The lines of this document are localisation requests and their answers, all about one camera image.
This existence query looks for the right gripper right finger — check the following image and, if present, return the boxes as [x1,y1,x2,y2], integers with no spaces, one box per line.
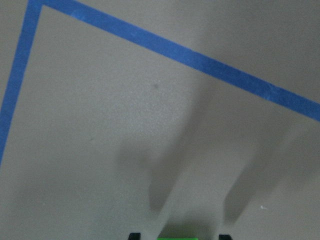
[218,234,233,240]

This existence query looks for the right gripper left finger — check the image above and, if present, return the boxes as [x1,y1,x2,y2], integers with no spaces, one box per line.
[127,232,141,240]

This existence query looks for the green cube block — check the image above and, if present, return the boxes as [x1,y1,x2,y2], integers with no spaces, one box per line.
[156,237,199,240]

